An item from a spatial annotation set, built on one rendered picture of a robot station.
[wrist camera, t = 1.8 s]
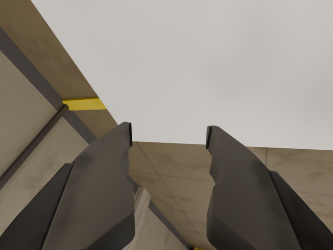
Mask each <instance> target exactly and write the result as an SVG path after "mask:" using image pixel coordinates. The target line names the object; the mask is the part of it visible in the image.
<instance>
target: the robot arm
mask: <svg viewBox="0 0 333 250"><path fill-rule="evenodd" d="M131 146H132V125H131V123H129V122H122V123H121V124H119V125H118V126H116V127H115V128H113V129H112V130H110V131H109V132H107V133H106V134H104V135H103V136H101V137H100V138H98V139H97V140H95V141H94V142H93V143H91V144H90V145H89V146H87V147H86V148H85V149H84V150H83V151H82V152H81V153H80V154H79V155H78V156H77V157H76V158H75V159H74V160H73V162H72V163H65V164H64V165H63V166H62V167H61V168H60V169H59V170H58V172H57V173H56V174H55V175H54V176H53V177H52V178H51V179H50V180H49V181H48V182H47V184H46V185H45V186H44V187H43V188H42V189H41V190H40V191H39V192H38V193H37V194H36V196H35V197H34V198H33V199H32V200H31V201H30V202H29V203H28V204H27V205H26V206H25V207H24V209H23V210H22V211H21V212H20V213H19V214H18V215H17V216H16V217H15V219H14V220H13V221H12V222H11V223H10V225H9V226H8V227H7V228H6V230H5V231H4V232H3V233H2V235H1V236H0V250H122V249H123V248H125V247H126V246H127V245H128V244H129V243H130V242H131V241H132V240H133V239H134V237H135V214H134V196H133V185H132V183H131V182H130V181H129V180H128V179H127V178H126V176H127V174H128V173H129V171H130V164H129V148H130V147H131ZM206 149H208V151H209V153H210V154H211V156H212V161H211V166H210V170H209V173H210V175H211V177H212V178H213V180H214V182H215V184H216V185H215V186H214V187H213V191H212V195H211V199H210V203H209V207H208V212H207V231H206V235H207V239H208V241H209V242H210V243H211V244H212V245H213V246H214V247H215V248H216V249H217V250H333V234H332V232H331V231H330V230H329V229H328V228H327V226H326V225H325V224H324V223H323V222H322V221H321V220H320V219H319V218H318V216H317V215H316V214H315V213H314V212H313V211H312V210H311V209H310V208H309V206H308V205H307V204H306V203H305V202H304V201H303V200H302V199H301V198H300V196H299V195H298V194H297V193H296V192H295V191H294V190H293V189H292V188H291V187H290V185H289V184H288V183H287V182H286V181H285V180H284V179H283V178H282V177H281V176H280V174H279V173H278V172H277V171H270V170H269V169H268V168H267V167H266V166H265V165H264V164H263V162H262V161H261V160H260V159H259V158H258V157H257V156H256V155H255V154H254V153H253V152H252V151H251V150H249V149H248V148H247V147H246V146H244V145H243V144H242V143H240V142H239V141H238V140H236V139H235V138H234V137H232V136H231V135H229V134H228V133H227V132H225V131H224V130H223V129H221V128H220V127H219V126H215V125H211V126H207V131H206Z"/></svg>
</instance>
